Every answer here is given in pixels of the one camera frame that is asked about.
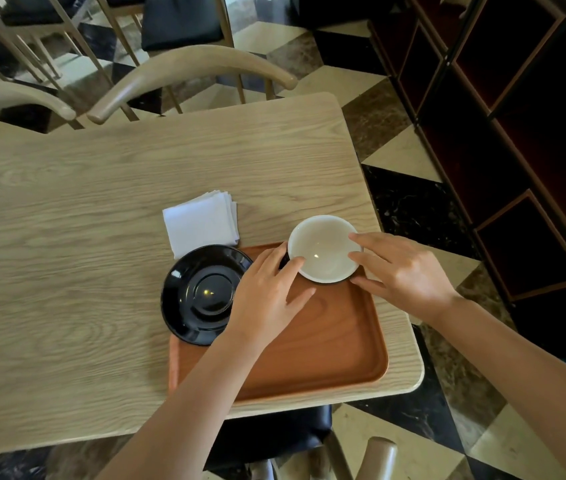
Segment dark wooden shelf cabinet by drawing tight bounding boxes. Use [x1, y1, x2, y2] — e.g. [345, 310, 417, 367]
[367, 0, 566, 320]

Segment person's right forearm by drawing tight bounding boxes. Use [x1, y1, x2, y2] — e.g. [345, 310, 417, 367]
[430, 297, 566, 480]

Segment brown wooden tray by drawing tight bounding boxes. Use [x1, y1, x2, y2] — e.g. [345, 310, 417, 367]
[168, 242, 390, 404]

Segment black cup with white inside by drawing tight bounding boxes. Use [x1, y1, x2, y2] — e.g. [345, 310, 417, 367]
[280, 214, 365, 285]

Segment person's left hand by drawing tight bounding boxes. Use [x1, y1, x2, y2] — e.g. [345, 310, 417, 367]
[225, 242, 317, 348]

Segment person's right hand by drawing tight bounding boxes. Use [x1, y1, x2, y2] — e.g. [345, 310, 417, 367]
[348, 232, 464, 326]

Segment black saucer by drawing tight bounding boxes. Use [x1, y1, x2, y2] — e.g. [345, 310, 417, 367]
[160, 245, 254, 346]

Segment person's left forearm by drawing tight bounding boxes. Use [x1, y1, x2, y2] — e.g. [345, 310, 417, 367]
[94, 327, 266, 480]

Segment light wooden armchair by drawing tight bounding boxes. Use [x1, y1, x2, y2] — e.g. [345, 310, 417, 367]
[86, 44, 298, 126]
[0, 79, 78, 139]

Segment stack of white napkins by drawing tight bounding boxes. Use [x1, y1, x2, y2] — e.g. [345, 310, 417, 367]
[162, 191, 240, 260]

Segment wooden chair with black cushion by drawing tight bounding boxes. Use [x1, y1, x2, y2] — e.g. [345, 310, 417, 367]
[202, 404, 400, 480]
[94, 0, 248, 115]
[0, 0, 113, 93]

